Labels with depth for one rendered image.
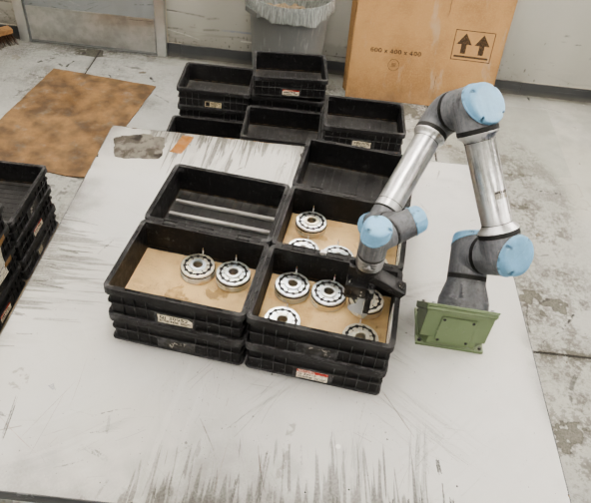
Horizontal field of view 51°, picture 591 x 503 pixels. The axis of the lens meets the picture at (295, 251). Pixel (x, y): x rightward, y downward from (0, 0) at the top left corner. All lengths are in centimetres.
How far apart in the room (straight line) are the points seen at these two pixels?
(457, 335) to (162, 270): 91
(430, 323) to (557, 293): 157
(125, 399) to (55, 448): 21
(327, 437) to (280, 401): 17
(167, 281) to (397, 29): 299
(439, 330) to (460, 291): 14
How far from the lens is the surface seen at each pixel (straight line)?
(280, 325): 165
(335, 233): 208
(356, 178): 233
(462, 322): 191
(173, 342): 185
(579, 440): 288
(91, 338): 195
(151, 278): 191
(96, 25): 498
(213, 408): 177
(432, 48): 453
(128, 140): 270
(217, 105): 353
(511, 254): 179
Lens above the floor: 220
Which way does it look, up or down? 43 degrees down
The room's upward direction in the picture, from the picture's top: 6 degrees clockwise
